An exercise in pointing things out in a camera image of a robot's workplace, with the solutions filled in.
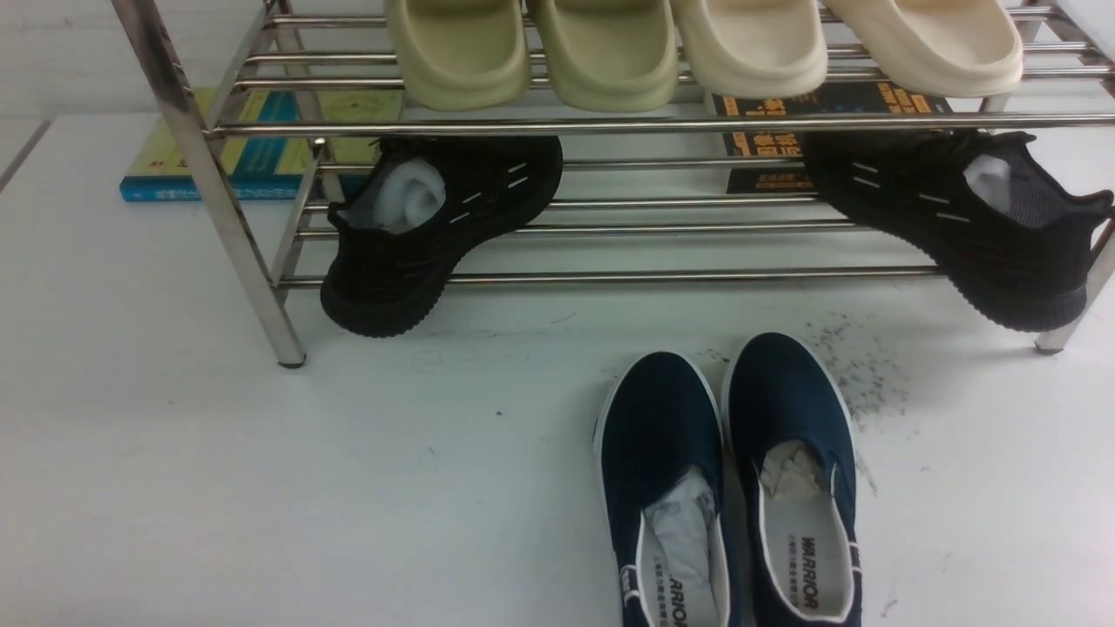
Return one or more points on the navy slip-on shoe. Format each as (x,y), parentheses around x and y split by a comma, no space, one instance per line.
(789,432)
(661,472)

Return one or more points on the stainless steel shoe rack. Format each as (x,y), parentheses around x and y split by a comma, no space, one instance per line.
(659,173)

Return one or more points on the left black knit sneaker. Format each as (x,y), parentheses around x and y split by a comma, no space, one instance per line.
(427,204)

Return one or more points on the black knit sneaker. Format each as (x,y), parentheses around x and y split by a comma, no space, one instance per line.
(427,204)
(1006,234)

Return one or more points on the right olive green slipper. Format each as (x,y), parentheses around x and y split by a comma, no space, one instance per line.
(608,56)

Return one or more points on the olive green slipper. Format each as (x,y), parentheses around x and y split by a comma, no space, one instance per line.
(608,56)
(460,55)

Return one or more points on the left olive green slipper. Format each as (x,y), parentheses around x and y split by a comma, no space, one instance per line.
(460,55)

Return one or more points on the left cream slipper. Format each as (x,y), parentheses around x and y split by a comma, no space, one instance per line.
(753,49)

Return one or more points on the cream slipper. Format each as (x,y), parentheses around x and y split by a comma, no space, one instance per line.
(941,48)
(753,49)

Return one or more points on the green and blue book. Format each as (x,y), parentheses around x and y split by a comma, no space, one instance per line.
(259,169)

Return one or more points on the black and orange book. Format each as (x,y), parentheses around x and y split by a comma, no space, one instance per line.
(774,155)

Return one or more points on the right black knit sneaker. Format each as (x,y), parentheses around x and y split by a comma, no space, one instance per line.
(1006,234)

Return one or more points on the right cream slipper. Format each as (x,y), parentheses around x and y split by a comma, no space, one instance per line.
(941,48)

